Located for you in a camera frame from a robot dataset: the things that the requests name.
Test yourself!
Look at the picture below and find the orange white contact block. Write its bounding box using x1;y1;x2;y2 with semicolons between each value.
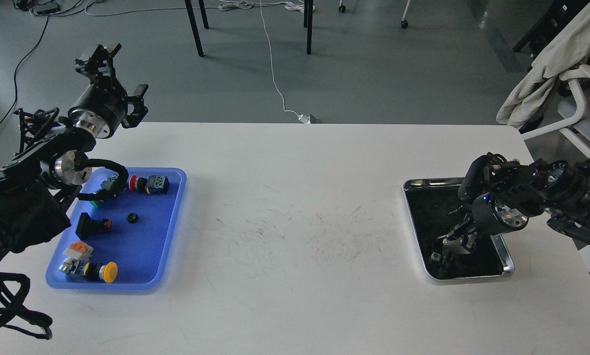
63;240;94;261

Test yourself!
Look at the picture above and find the black table leg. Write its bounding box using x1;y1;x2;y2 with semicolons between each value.
184;0;209;58
303;0;313;55

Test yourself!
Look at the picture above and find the red push button switch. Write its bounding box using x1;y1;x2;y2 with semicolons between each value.
128;175;170;195

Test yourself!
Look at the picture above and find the white floor cable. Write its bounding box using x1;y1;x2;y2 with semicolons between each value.
85;0;316;119

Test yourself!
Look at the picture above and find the white power adapter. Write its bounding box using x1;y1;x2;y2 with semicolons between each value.
298;114;320;124

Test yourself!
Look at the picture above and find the green push button switch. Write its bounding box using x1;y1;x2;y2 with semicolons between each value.
89;175;127;209

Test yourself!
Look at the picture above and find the blue plastic tray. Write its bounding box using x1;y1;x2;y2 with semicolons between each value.
45;168;187;292

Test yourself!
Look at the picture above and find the silver metal tray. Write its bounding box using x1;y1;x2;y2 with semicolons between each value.
404;177;515;283

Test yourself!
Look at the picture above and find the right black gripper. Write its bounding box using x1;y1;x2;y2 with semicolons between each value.
437;195;529;254

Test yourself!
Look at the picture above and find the black table leg right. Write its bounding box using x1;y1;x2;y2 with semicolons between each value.
303;0;313;55

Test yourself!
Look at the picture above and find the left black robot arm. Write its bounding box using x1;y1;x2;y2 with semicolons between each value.
0;43;148;340

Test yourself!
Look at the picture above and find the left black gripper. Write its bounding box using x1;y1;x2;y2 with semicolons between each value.
68;43;149;139

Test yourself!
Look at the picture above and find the yellow mushroom push button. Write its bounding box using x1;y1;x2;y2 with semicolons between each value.
58;260;118;284

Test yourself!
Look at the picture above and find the black table leg left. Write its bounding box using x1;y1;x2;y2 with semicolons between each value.
184;0;209;58

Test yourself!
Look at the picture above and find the black power strip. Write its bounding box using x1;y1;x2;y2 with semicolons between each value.
30;1;61;16

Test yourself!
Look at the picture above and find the white chair frame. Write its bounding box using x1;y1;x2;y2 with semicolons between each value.
522;65;590;159

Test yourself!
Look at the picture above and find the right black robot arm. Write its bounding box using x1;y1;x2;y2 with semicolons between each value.
432;153;590;262

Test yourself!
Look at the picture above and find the black floor cable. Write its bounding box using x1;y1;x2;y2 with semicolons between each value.
0;0;86;161

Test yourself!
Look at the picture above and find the black selector switch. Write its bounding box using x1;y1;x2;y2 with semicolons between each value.
75;212;113;241

